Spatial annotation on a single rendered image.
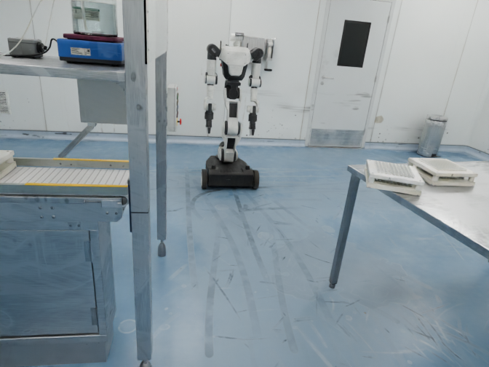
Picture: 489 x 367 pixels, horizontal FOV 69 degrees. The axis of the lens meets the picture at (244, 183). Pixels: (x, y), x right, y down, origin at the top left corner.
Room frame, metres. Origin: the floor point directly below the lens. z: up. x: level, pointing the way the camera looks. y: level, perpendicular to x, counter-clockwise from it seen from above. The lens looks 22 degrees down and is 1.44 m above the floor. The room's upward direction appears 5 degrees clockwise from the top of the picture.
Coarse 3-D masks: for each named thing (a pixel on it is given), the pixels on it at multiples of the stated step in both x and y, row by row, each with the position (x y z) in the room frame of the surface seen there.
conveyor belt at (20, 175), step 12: (24, 168) 1.33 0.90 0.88; (36, 168) 1.34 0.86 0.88; (48, 168) 1.35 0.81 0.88; (60, 168) 1.36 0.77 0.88; (72, 168) 1.37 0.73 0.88; (0, 180) 1.20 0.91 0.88; (12, 180) 1.21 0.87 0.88; (24, 180) 1.22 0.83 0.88; (36, 180) 1.23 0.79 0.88; (48, 180) 1.24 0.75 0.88; (60, 180) 1.25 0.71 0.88; (72, 180) 1.26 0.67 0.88; (84, 180) 1.27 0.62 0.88; (96, 180) 1.28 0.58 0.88; (108, 180) 1.29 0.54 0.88; (120, 180) 1.30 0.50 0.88
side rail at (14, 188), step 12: (0, 192) 1.09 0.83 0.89; (12, 192) 1.09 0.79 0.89; (24, 192) 1.10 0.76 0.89; (36, 192) 1.11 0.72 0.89; (48, 192) 1.11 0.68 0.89; (60, 192) 1.12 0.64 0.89; (72, 192) 1.13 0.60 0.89; (84, 192) 1.13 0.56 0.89; (96, 192) 1.14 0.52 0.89; (108, 192) 1.15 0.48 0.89; (120, 192) 1.15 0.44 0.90
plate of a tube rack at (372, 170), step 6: (366, 162) 1.81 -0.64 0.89; (372, 162) 1.77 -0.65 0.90; (384, 162) 1.79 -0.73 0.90; (372, 168) 1.68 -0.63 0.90; (414, 168) 1.74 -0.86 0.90; (372, 174) 1.59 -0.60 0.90; (378, 174) 1.60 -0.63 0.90; (384, 174) 1.60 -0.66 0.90; (396, 174) 1.62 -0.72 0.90; (414, 174) 1.64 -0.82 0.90; (390, 180) 1.57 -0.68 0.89; (396, 180) 1.57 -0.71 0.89; (402, 180) 1.56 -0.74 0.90; (408, 180) 1.56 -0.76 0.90; (414, 180) 1.56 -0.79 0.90; (420, 180) 1.57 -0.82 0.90
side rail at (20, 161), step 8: (16, 160) 1.34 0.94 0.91; (24, 160) 1.35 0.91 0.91; (32, 160) 1.35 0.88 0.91; (40, 160) 1.36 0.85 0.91; (48, 160) 1.36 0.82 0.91; (56, 160) 1.37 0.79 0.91; (64, 160) 1.37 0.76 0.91; (72, 160) 1.38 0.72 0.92; (120, 168) 1.41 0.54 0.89; (128, 168) 1.42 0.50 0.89
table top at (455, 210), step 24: (360, 168) 1.88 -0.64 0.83; (480, 168) 2.09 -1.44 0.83; (384, 192) 1.62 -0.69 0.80; (432, 192) 1.61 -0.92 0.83; (456, 192) 1.64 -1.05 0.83; (480, 192) 1.67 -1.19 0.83; (432, 216) 1.34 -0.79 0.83; (456, 216) 1.35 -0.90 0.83; (480, 216) 1.37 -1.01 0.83; (480, 240) 1.16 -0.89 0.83
